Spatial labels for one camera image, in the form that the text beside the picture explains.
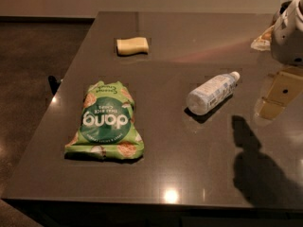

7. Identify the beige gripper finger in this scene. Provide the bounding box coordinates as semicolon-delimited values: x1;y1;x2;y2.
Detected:
258;67;303;120

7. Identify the blue plastic bottle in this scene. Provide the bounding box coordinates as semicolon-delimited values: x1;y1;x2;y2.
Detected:
187;71;241;115

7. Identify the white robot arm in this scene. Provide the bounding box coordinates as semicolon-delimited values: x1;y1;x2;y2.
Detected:
257;0;303;120

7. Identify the brown snack bag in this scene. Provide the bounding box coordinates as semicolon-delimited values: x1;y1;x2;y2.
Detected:
251;26;274;51

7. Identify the green rice chip bag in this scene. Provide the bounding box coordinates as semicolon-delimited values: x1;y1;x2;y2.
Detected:
64;81;144;160

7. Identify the yellow sponge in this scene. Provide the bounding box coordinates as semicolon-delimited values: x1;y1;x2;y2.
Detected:
116;37;149;56

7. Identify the black chair part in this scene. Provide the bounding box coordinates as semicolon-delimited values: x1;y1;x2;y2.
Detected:
48;76;62;96

